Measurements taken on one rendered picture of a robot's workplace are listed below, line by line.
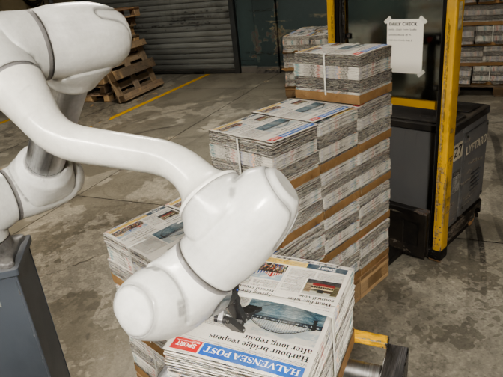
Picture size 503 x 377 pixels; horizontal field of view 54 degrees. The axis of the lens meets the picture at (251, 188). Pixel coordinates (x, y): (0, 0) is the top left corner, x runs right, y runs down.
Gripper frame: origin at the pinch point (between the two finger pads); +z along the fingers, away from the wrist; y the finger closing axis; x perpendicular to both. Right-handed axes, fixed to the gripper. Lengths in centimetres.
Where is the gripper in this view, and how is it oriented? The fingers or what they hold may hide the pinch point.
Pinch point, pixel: (257, 275)
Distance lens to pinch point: 103.0
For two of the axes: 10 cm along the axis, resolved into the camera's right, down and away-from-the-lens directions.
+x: 9.1, 0.8, -4.0
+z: 3.9, 0.5, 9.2
